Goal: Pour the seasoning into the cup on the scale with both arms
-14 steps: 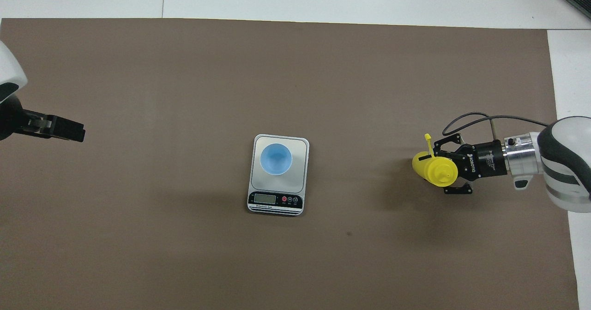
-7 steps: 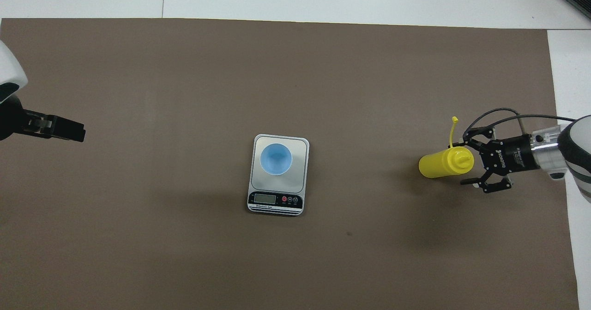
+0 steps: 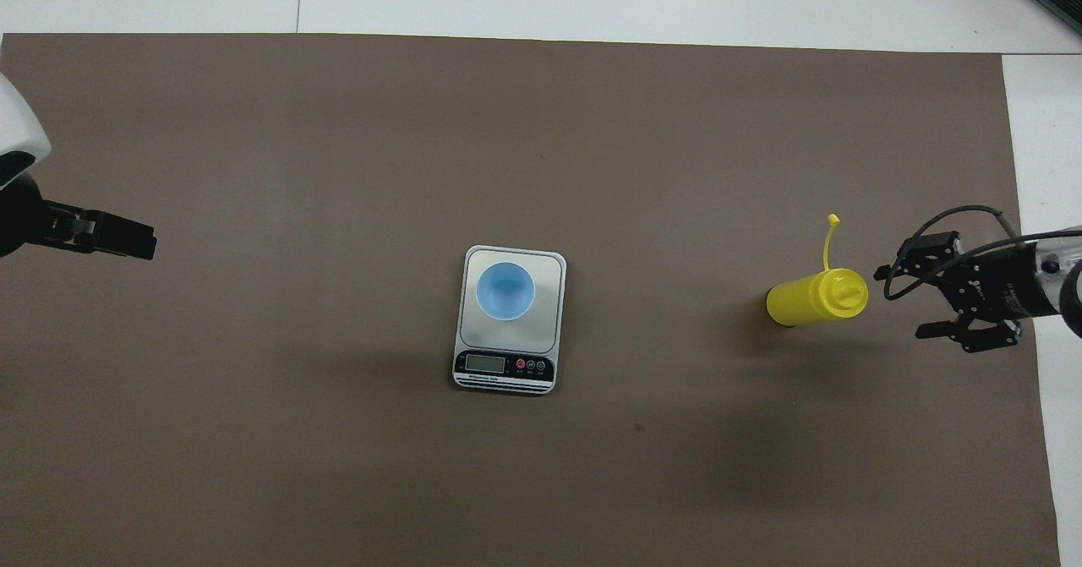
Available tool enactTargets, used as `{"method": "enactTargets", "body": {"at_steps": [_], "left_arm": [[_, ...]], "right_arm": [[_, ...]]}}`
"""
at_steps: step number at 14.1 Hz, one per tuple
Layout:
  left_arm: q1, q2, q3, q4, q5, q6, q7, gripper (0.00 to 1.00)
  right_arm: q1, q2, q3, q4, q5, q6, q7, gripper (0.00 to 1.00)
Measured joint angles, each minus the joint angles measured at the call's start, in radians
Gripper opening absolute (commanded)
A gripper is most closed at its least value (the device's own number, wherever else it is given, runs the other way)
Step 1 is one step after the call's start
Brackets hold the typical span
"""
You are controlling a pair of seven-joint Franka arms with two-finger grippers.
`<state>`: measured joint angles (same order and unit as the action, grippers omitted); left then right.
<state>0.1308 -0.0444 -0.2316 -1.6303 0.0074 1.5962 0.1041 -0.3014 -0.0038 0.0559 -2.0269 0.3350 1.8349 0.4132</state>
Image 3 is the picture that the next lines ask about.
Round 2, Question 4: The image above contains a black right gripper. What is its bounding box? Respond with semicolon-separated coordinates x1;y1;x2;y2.
874;230;1040;355

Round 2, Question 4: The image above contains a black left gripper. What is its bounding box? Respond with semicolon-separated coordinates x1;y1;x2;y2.
0;173;158;262

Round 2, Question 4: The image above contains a yellow squeeze bottle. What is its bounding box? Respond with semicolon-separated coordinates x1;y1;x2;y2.
766;215;870;328

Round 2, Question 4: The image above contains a light blue plastic cup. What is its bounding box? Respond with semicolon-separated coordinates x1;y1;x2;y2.
476;262;536;322

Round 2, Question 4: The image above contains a silver digital kitchen scale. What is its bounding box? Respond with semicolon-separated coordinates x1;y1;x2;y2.
451;245;568;396

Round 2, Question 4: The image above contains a brown paper mat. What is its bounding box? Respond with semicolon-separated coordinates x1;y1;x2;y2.
0;33;1063;567

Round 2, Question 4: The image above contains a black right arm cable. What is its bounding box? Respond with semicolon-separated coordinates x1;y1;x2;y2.
883;204;1028;302

